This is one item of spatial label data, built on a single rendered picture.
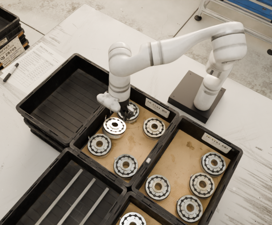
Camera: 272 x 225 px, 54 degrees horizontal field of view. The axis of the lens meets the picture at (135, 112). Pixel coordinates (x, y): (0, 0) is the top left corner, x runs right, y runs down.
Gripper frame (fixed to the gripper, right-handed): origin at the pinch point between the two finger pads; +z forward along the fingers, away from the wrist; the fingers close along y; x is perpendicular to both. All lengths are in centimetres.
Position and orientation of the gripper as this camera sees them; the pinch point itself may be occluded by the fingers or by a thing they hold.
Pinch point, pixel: (118, 114)
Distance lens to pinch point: 104.9
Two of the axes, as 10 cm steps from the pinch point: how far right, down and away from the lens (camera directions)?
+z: -0.7, 5.2, 8.5
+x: -5.7, 6.8, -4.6
